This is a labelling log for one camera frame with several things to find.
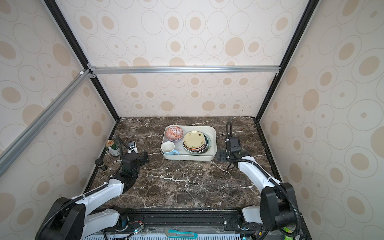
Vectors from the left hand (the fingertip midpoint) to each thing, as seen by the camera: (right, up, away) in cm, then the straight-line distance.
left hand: (140, 148), depth 86 cm
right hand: (+51, -4, +3) cm, 52 cm away
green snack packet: (+74, -39, -18) cm, 85 cm away
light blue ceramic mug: (+14, -1, +8) cm, 17 cm away
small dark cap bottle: (-22, -8, -1) cm, 24 cm away
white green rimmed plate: (+42, +1, +15) cm, 44 cm away
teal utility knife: (+23, -38, -16) cm, 47 cm away
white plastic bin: (+41, -6, +11) cm, 43 cm away
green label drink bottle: (-19, -1, +6) cm, 20 cm away
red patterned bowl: (+17, +8, +20) cm, 27 cm away
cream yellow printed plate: (+31, +4, +14) cm, 35 cm away
